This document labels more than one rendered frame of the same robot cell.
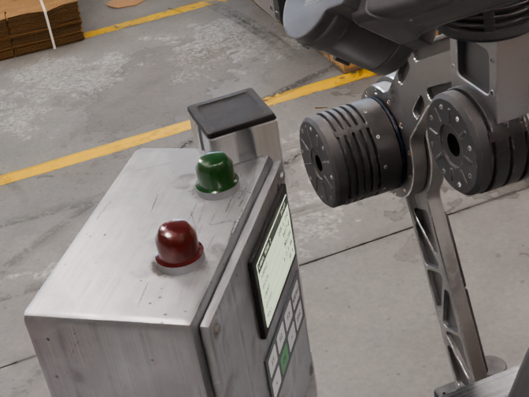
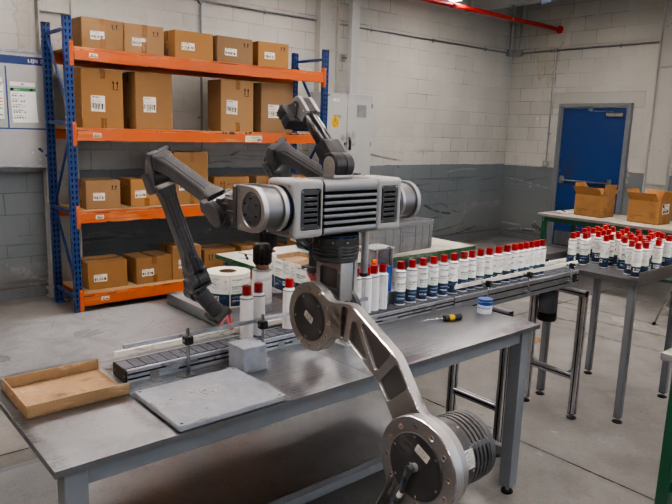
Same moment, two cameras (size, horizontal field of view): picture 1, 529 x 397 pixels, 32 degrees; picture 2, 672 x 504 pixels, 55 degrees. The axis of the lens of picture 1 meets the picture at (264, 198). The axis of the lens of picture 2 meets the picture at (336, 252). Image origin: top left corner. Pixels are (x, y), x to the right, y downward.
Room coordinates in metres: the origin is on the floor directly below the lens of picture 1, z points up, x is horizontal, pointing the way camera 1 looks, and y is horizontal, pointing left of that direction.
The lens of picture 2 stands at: (2.72, -1.08, 1.66)
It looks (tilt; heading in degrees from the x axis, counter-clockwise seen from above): 11 degrees down; 155
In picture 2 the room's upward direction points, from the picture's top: 2 degrees clockwise
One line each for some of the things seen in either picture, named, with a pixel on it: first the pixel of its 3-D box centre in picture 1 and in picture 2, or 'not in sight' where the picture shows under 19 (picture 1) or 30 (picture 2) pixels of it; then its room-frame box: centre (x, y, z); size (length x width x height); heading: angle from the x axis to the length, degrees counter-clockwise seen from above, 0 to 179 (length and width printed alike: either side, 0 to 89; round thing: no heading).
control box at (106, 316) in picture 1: (195, 347); not in sight; (0.44, 0.06, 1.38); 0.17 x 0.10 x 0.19; 161
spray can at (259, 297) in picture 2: not in sight; (258, 309); (0.46, -0.34, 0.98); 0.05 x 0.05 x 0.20
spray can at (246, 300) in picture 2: not in sight; (246, 312); (0.49, -0.39, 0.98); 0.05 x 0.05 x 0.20
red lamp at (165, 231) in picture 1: (176, 243); not in sight; (0.40, 0.05, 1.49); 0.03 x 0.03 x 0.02
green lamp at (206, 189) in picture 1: (215, 172); not in sight; (0.47, 0.03, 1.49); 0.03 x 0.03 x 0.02
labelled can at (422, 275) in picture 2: not in sight; (422, 279); (0.22, 0.55, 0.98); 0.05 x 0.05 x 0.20
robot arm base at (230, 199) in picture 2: not in sight; (241, 204); (1.02, -0.57, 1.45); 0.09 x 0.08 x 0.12; 105
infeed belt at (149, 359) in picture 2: not in sight; (315, 327); (0.39, -0.07, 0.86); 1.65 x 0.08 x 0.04; 106
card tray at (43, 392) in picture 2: not in sight; (65, 386); (0.66, -1.03, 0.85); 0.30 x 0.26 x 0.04; 106
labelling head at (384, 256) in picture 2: not in sight; (376, 275); (0.19, 0.31, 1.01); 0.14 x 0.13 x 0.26; 106
